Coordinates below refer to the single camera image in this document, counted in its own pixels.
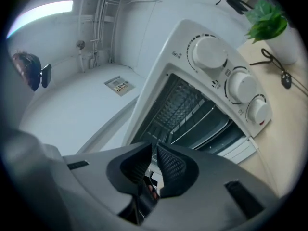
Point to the green plant in white pot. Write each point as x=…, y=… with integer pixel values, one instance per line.
x=267, y=20

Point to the grey electrical panel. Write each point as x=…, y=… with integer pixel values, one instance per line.
x=119, y=85

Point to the white ceiling pipes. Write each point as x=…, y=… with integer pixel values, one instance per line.
x=98, y=32

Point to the black head camera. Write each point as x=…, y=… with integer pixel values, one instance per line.
x=46, y=74

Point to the round ceiling detector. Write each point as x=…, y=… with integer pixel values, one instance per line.
x=80, y=44

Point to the white wall trunking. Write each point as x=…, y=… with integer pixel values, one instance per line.
x=106, y=126

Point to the grey metal baking tray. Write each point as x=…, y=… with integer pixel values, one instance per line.
x=211, y=132

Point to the long ceiling light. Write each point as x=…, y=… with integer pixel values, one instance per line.
x=41, y=16

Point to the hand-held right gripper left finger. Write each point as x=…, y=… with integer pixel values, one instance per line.
x=96, y=177

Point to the white toaster oven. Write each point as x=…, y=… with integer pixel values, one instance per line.
x=154, y=80

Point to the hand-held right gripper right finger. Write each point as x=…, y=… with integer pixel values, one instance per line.
x=211, y=189

